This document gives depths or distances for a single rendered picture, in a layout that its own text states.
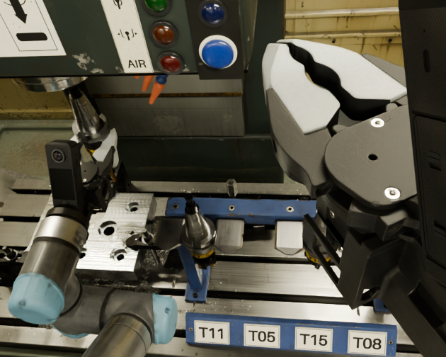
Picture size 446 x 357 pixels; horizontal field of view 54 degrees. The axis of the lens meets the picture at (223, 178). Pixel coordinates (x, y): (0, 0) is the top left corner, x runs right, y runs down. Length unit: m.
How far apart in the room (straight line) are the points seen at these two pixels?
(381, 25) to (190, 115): 0.72
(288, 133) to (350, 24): 1.42
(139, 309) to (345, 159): 0.55
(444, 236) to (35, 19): 0.39
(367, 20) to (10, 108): 1.54
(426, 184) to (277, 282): 0.95
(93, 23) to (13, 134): 1.81
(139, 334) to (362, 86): 0.52
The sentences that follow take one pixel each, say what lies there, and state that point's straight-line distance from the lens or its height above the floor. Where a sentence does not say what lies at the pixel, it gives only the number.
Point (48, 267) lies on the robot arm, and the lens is 0.70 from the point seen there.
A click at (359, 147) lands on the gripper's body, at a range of 0.21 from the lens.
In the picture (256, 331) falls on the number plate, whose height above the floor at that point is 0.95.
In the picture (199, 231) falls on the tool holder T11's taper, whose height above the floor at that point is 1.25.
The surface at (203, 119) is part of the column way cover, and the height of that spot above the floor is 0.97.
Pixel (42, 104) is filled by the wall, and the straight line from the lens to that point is 2.12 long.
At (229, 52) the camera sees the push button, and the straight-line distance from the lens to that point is 0.42.
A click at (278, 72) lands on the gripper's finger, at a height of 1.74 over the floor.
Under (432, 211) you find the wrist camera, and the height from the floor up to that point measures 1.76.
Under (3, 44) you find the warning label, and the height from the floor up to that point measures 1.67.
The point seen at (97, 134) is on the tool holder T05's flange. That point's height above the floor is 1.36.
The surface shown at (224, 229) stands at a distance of 0.81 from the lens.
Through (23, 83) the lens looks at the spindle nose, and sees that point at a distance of 0.72.
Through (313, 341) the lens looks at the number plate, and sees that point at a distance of 1.02.
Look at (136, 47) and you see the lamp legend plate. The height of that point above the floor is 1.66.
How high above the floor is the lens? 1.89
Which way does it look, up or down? 50 degrees down
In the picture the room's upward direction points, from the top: 9 degrees counter-clockwise
